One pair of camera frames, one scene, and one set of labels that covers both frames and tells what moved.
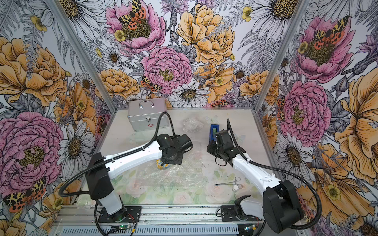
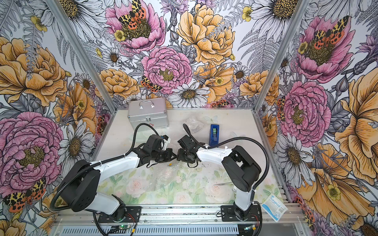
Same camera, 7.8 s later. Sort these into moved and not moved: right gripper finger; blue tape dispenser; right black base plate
Moved: right gripper finger
Not moved: blue tape dispenser; right black base plate
